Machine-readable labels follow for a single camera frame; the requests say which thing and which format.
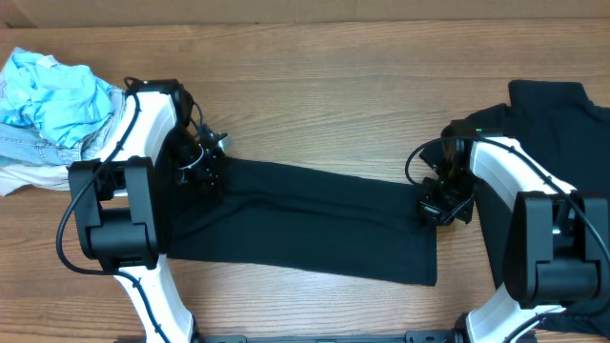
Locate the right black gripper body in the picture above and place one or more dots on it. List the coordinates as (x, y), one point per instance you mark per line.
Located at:
(441, 205)

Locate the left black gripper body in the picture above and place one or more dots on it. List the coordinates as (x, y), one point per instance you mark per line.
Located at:
(210, 171)

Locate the black t-shirt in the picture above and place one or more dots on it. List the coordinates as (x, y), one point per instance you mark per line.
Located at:
(316, 221)

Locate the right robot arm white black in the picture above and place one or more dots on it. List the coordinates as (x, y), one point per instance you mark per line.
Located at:
(556, 258)

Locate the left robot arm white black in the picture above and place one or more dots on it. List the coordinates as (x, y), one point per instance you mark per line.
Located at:
(161, 159)

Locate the black clothes pile right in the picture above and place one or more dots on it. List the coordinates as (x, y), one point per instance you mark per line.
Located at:
(567, 134)

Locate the folded pale pink garment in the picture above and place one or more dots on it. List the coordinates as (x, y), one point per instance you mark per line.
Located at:
(14, 177)

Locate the light blue crumpled shirt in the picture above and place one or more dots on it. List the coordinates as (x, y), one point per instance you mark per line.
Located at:
(64, 104)

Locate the folded blue denim jeans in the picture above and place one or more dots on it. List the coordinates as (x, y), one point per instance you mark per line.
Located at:
(27, 147)

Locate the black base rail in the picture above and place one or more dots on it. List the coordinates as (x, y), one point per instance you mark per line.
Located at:
(324, 338)

